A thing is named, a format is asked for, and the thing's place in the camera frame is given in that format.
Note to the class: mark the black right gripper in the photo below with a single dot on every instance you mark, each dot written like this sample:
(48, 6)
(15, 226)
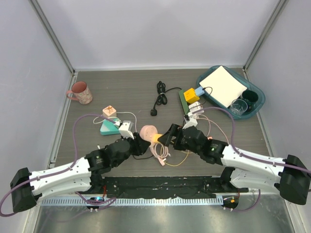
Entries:
(176, 130)

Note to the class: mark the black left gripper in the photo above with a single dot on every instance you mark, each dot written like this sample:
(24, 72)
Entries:
(140, 145)

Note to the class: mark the pink round socket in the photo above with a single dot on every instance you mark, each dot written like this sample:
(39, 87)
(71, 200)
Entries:
(148, 132)

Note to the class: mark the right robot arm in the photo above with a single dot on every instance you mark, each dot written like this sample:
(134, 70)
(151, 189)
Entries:
(243, 169)

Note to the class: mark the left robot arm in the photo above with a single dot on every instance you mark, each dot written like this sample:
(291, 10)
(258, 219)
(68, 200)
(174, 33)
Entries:
(28, 188)

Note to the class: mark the teal triangular socket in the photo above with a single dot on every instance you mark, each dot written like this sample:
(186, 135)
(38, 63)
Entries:
(108, 128)

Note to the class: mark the peach cube socket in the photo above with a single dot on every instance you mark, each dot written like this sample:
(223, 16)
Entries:
(109, 113)

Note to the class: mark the yellow cube socket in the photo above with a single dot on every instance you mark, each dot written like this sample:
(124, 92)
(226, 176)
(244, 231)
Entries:
(191, 96)

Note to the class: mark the light blue charger plug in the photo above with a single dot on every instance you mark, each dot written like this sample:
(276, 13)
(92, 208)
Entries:
(199, 91)

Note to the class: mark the green power strip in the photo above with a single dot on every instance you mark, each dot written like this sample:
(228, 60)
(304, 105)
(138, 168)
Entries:
(184, 103)

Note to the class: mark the white cube adapter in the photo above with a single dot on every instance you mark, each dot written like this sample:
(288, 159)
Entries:
(196, 106)

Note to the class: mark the white paper pad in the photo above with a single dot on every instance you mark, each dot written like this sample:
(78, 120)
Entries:
(225, 88)

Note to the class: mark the pink floral mug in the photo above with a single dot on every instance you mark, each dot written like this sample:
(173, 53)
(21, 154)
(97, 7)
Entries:
(80, 92)

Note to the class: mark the teal plastic tray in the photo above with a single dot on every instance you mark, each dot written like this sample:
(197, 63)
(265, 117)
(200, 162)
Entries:
(250, 112)

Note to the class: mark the clear glass cup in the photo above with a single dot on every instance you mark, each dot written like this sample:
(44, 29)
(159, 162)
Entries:
(238, 107)

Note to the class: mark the dark green cup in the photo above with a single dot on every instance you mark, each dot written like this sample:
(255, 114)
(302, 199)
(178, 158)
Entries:
(250, 97)

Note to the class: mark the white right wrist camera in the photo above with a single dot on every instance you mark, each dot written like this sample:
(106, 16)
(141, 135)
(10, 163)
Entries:
(190, 121)

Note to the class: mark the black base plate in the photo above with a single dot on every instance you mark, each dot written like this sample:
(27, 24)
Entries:
(186, 187)

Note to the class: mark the white cable duct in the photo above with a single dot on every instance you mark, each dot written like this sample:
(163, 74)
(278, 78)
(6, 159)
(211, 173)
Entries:
(77, 201)

